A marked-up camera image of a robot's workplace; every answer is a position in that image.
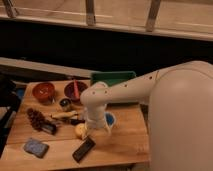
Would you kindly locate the blue sponge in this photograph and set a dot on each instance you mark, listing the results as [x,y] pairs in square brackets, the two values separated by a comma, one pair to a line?
[35,147]

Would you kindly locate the wooden folding table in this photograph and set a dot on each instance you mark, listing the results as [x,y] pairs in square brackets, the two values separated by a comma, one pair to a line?
[127,144]

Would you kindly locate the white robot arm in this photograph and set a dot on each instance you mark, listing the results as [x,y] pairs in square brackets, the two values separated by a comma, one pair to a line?
[180,100]

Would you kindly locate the small black box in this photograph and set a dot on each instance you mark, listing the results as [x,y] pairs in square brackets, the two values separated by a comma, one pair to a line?
[49,128]

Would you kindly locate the black rectangular eraser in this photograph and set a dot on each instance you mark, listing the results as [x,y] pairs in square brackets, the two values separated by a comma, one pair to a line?
[83,149]

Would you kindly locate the wooden handled tool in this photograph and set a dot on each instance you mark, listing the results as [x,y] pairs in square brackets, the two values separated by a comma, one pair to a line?
[63,115]

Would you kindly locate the small dark metal cup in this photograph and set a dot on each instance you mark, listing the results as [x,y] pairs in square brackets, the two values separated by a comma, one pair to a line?
[65,104]

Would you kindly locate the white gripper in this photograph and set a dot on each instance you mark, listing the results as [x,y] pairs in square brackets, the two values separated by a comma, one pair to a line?
[94,122]

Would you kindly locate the red utensil in bowl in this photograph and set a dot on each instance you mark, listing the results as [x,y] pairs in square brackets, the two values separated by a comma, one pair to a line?
[76,90]

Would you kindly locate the red-brown empty bowl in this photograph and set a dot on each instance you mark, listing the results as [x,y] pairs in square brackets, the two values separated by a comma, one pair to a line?
[44,92]

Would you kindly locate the dark red bowl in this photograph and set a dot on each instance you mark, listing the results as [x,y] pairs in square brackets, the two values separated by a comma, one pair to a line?
[73,90]

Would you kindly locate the white cup blue inside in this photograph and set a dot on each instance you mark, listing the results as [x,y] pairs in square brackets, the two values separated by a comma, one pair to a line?
[111,119]

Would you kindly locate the brown pine cone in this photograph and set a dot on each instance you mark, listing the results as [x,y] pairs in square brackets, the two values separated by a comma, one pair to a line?
[36,118]

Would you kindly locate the yellow round fruit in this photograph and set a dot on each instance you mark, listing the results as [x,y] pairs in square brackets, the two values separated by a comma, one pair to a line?
[78,130]

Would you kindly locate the green plastic tray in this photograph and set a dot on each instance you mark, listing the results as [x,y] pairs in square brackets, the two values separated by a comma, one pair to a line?
[111,78]

